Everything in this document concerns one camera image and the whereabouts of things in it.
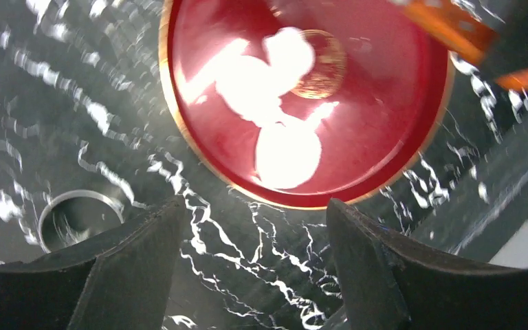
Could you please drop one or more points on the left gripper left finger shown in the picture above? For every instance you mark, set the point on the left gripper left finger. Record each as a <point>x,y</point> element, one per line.
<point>119,279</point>

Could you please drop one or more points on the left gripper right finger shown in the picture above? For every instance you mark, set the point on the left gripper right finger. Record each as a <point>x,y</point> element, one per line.
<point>391,281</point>

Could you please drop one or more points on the red round lacquer plate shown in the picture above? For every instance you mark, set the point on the red round lacquer plate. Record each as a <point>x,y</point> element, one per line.
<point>394,93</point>

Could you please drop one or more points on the white dough lump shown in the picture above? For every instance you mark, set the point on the white dough lump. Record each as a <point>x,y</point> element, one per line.
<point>307,63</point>

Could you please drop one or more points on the metal scraper wooden handle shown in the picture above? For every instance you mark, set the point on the metal scraper wooden handle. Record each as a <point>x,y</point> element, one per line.
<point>500,55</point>

